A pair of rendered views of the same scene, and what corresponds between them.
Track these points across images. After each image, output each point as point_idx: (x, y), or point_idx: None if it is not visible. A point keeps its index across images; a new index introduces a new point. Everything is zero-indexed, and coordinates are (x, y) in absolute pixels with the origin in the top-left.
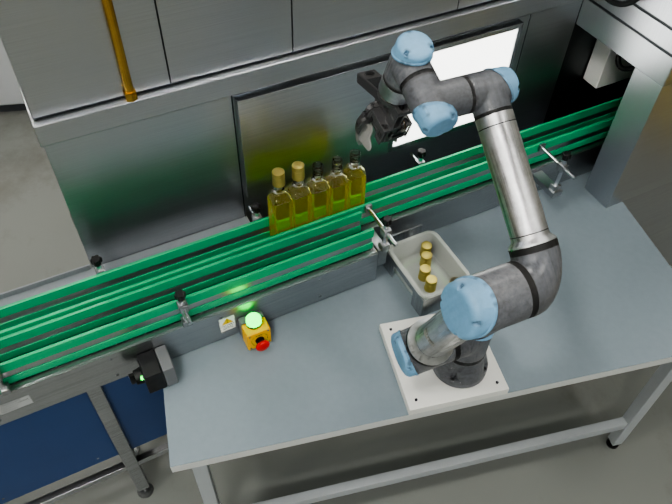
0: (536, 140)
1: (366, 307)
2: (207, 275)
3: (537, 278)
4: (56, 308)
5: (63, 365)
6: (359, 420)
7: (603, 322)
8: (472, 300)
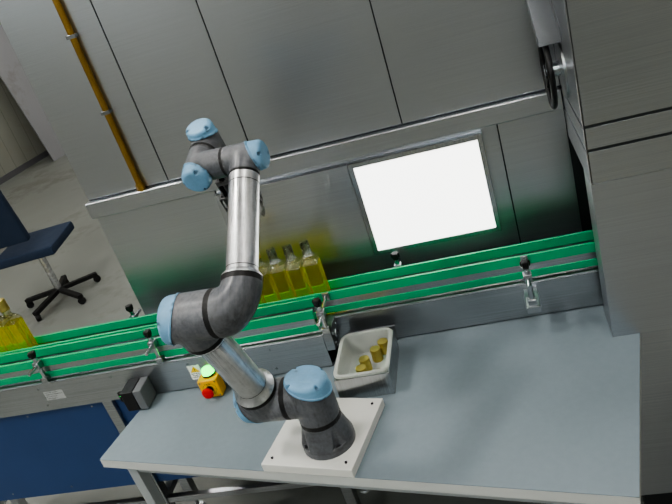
0: None
1: None
2: None
3: (211, 297)
4: None
5: (82, 373)
6: (228, 464)
7: (505, 441)
8: (159, 306)
